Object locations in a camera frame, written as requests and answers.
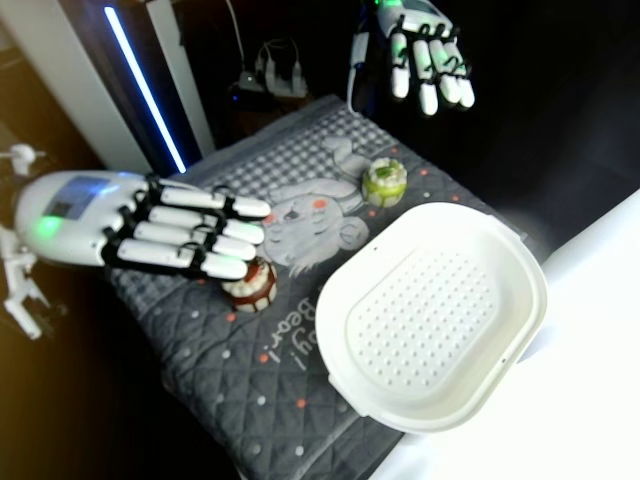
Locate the white plastic tray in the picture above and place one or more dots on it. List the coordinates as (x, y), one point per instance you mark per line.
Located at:
(425, 320)

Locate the white column with blue light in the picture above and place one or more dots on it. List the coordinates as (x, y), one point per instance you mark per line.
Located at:
(145, 95)

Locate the white power adapter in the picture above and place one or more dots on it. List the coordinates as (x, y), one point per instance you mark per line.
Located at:
(250, 81)

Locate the green toy cake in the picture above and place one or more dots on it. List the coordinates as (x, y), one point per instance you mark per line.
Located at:
(384, 182)

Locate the grey quilt with bear print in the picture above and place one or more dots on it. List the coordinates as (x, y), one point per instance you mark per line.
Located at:
(240, 380)

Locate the brown toy cake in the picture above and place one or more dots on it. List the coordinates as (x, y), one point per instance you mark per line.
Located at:
(255, 290)

